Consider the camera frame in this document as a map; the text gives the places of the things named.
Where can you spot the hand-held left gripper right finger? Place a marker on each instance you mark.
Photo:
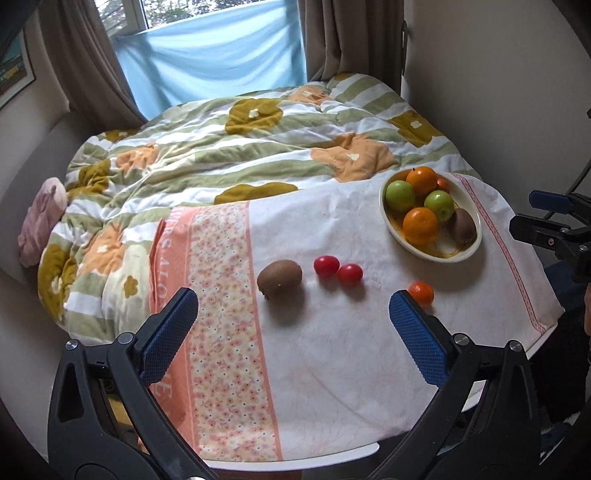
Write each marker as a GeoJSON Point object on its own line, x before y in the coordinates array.
{"type": "Point", "coordinates": [418, 339]}

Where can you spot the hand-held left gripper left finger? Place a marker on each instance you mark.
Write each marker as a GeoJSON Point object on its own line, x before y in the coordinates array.
{"type": "Point", "coordinates": [168, 339]}

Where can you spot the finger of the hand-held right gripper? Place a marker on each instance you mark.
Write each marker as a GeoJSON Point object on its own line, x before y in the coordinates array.
{"type": "Point", "coordinates": [549, 201]}
{"type": "Point", "coordinates": [540, 230]}

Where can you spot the small orange tomato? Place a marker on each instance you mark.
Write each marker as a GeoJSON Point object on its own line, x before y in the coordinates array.
{"type": "Point", "coordinates": [422, 292]}

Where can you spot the brown kiwi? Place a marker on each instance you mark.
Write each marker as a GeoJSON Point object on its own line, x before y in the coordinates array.
{"type": "Point", "coordinates": [279, 279]}
{"type": "Point", "coordinates": [464, 226]}

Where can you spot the yellow ceramic bowl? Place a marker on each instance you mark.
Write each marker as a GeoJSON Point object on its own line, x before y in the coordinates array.
{"type": "Point", "coordinates": [443, 249]}

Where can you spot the red cherry tomato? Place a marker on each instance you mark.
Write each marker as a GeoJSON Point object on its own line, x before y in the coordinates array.
{"type": "Point", "coordinates": [326, 266]}
{"type": "Point", "coordinates": [349, 275]}

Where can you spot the green apple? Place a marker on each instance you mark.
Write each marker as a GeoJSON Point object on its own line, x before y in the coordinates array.
{"type": "Point", "coordinates": [439, 205]}
{"type": "Point", "coordinates": [400, 194]}

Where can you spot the small tangerine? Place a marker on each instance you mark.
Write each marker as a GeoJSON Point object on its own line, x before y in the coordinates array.
{"type": "Point", "coordinates": [443, 185]}

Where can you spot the large orange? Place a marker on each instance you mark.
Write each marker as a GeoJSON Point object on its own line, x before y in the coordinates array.
{"type": "Point", "coordinates": [422, 181]}
{"type": "Point", "coordinates": [420, 226]}

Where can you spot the floral white orange tablecloth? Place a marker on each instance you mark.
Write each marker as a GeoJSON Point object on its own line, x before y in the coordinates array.
{"type": "Point", "coordinates": [332, 350]}

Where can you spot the yellow object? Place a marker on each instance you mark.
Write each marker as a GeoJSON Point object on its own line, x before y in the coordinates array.
{"type": "Point", "coordinates": [120, 415]}

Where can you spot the pink plush pillow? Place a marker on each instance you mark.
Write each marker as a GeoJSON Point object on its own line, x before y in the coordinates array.
{"type": "Point", "coordinates": [39, 221]}

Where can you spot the floral striped duvet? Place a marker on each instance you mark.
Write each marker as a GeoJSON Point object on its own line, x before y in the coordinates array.
{"type": "Point", "coordinates": [221, 152]}

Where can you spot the grey headboard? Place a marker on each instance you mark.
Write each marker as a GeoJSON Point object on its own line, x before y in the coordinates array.
{"type": "Point", "coordinates": [37, 152]}

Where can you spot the light blue cloth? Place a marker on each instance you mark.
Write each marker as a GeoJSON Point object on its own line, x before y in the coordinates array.
{"type": "Point", "coordinates": [207, 60]}

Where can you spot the window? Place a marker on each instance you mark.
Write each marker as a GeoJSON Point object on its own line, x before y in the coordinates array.
{"type": "Point", "coordinates": [138, 14]}

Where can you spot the framed wall picture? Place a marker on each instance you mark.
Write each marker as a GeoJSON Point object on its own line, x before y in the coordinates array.
{"type": "Point", "coordinates": [14, 74]}

